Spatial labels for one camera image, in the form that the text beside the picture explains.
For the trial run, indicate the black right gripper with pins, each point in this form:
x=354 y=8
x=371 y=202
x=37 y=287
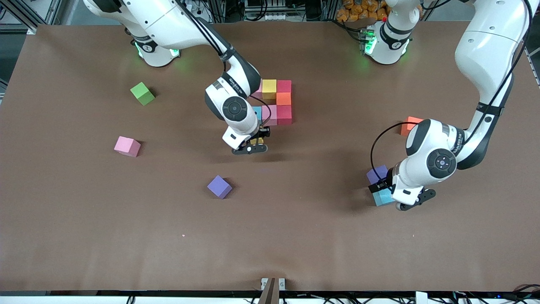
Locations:
x=262 y=135

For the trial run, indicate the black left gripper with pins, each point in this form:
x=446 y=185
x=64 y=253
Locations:
x=382 y=184

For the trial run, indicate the yellow foam cube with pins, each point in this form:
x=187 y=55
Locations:
x=256 y=141
x=269 y=88

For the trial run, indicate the light blue foam cube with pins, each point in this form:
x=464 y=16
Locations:
x=257 y=113
x=383 y=197

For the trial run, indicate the purple foam cube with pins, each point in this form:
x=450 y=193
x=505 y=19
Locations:
x=376 y=174
x=219 y=186

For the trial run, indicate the pink foam cube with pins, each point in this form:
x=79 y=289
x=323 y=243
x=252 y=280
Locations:
x=258 y=92
x=127 y=146
x=271 y=115

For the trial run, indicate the red foam cube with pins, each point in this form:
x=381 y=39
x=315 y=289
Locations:
x=284 y=115
x=284 y=86

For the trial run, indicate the orange foam cube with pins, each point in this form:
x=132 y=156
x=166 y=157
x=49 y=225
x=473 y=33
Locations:
x=408 y=124
x=284 y=99

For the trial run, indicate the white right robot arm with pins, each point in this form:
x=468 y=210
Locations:
x=168 y=25

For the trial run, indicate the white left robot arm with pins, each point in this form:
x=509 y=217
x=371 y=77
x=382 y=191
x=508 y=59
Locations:
x=485 y=63

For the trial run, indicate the white tag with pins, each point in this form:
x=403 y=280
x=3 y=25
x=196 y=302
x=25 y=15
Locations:
x=421 y=297

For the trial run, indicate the green foam cube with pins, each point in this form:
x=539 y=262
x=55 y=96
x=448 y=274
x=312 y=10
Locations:
x=142 y=93

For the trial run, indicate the white power strip with plugs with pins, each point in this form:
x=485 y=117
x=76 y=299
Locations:
x=190 y=6

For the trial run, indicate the bag of orange items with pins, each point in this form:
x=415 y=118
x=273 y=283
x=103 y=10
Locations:
x=358 y=10

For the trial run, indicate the metal clamp bracket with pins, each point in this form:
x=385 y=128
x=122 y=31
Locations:
x=273 y=291

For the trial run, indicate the aluminium frame profile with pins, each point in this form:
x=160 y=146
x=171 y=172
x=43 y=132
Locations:
x=25 y=24
x=517 y=22

